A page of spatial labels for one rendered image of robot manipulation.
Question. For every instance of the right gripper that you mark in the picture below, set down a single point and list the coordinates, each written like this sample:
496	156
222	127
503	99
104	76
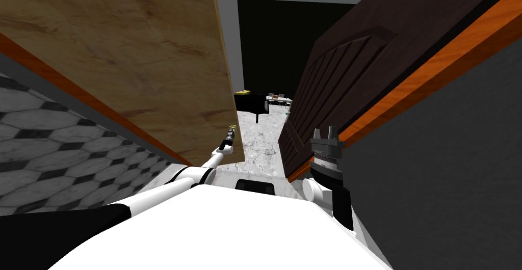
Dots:
325	148

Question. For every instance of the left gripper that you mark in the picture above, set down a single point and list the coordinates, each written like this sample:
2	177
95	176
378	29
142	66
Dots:
226	141

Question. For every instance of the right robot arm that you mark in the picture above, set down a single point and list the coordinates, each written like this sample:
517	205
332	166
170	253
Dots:
332	188

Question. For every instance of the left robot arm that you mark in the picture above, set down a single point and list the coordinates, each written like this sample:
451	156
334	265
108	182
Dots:
163	190

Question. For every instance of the black table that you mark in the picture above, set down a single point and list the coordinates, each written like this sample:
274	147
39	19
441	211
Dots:
251	103

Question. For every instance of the white table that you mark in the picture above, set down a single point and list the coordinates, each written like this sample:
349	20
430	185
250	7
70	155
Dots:
279	99

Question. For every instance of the dark brown door leaf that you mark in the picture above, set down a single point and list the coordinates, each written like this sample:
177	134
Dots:
367	70

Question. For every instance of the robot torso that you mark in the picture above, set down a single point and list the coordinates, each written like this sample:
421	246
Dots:
212	233

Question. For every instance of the light wood door leaf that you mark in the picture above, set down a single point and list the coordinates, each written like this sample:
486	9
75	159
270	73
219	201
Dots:
134	54

